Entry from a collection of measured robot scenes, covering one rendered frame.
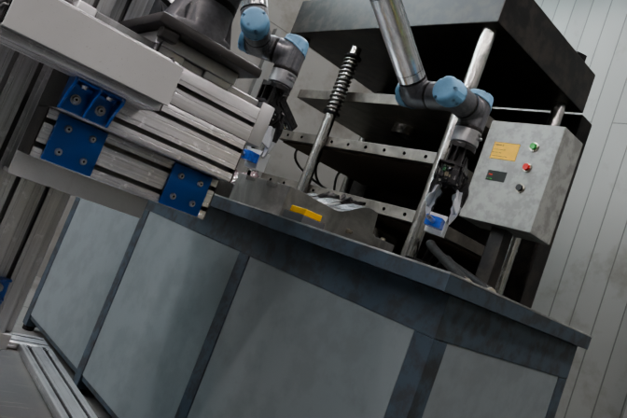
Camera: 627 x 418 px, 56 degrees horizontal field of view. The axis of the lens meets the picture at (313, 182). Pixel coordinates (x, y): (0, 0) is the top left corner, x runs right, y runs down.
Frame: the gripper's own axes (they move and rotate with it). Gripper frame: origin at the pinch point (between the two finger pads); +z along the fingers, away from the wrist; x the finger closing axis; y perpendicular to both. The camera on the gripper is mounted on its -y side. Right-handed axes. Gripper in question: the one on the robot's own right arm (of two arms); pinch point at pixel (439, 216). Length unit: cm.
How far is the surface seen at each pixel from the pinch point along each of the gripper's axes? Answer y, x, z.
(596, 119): -254, 15, -128
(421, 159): -72, -33, -30
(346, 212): -8.5, -29.1, 6.0
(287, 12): -201, -209, -140
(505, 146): -65, -2, -42
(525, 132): -63, 4, -48
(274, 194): 11.5, -43.2, 9.6
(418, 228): -60, -21, -2
